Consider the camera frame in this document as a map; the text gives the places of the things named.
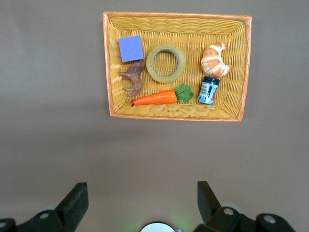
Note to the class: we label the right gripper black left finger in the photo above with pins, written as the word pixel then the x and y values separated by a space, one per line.
pixel 70 210

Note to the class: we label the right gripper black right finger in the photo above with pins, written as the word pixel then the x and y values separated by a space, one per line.
pixel 217 217

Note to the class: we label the clear yellowish tape roll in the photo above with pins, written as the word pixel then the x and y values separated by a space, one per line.
pixel 150 72

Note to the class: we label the small blue can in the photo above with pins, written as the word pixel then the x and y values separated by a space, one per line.
pixel 207 91

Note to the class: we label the orange toy carrot green leaves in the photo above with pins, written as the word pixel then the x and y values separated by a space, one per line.
pixel 159 97

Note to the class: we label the brown toy lion figure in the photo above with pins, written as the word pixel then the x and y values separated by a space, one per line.
pixel 135 77

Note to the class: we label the toy croissant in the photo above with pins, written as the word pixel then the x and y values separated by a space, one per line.
pixel 213 62

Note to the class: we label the purple foam block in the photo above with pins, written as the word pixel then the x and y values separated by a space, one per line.
pixel 130 48

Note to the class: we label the yellow woven basket orange rim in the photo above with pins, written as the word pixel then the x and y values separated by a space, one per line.
pixel 169 31

